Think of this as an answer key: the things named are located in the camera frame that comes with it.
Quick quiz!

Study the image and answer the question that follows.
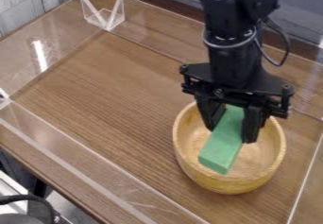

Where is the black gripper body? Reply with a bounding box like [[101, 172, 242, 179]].
[[179, 29, 294, 118]]

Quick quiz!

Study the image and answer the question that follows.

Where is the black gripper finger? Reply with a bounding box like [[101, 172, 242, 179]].
[[242, 106, 267, 144], [195, 93, 226, 130]]

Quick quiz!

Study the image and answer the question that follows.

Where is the green rectangular block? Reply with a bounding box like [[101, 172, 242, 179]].
[[198, 106, 243, 175]]

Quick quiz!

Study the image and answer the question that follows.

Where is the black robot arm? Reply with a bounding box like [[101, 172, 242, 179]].
[[179, 0, 294, 144]]

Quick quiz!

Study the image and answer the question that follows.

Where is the brown wooden bowl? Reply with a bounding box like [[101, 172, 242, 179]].
[[173, 103, 288, 195]]

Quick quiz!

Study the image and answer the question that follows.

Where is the black metal stand base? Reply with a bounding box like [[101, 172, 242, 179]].
[[27, 201, 65, 224]]

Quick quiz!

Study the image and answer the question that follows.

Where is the clear acrylic tray wall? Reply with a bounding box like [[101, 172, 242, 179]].
[[0, 0, 323, 224]]

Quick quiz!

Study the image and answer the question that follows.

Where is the clear acrylic corner bracket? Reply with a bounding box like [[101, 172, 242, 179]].
[[81, 0, 126, 31]]

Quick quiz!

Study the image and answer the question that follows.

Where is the black cable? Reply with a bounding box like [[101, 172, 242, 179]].
[[0, 194, 58, 224]]

